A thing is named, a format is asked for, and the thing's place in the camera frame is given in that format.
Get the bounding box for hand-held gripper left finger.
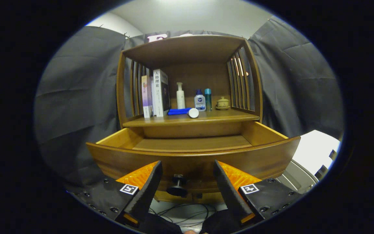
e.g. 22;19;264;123
69;160;163;229

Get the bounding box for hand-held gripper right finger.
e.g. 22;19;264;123
213;160;304;228

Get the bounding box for wooden drawer with black knob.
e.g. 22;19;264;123
86;121;301;198

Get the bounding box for brown wooden cabinet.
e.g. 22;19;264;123
116;35;263;204

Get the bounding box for dark cloth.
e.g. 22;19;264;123
142;213;182;234
200;209;239;234

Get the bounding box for grey ribbed object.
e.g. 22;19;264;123
276;159;319;194

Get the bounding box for blue folded cloth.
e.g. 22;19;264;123
168;108;192;116

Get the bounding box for yellow lidded teacup with saucer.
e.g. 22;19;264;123
215;96;230;110

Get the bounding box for white flat panel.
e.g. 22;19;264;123
293;130;341;176

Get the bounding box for white bottle with blue cap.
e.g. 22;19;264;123
194;89;206;112

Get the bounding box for purple book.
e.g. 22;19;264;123
141;75;154;118

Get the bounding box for thick white book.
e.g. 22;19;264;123
153;69;170;117

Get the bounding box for white pump bottle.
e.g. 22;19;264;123
176;82;186;110

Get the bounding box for black backdrop cloth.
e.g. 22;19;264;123
33;16;345;192

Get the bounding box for black floor cables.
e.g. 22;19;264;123
149;202;230;228

